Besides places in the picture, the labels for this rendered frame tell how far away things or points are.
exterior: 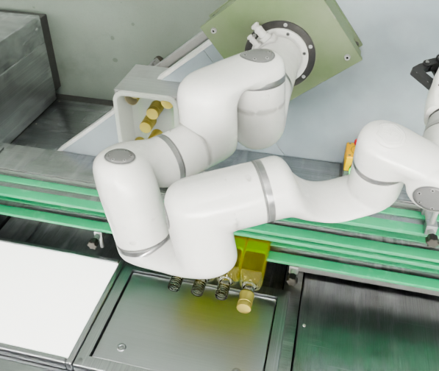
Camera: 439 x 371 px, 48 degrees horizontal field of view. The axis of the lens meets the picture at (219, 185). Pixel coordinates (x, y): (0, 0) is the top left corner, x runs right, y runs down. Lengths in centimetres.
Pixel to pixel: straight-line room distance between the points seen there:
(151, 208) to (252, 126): 26
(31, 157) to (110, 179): 94
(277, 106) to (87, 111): 147
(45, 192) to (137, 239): 79
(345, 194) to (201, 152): 23
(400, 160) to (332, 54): 51
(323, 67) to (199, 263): 62
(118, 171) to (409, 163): 37
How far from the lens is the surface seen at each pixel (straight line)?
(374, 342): 137
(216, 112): 76
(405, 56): 123
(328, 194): 73
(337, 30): 110
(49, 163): 156
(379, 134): 66
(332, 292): 144
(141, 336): 129
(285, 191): 62
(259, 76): 80
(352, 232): 130
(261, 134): 86
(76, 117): 220
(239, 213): 62
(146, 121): 134
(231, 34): 114
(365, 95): 126
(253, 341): 127
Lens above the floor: 188
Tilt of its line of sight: 50 degrees down
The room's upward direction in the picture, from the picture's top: 159 degrees counter-clockwise
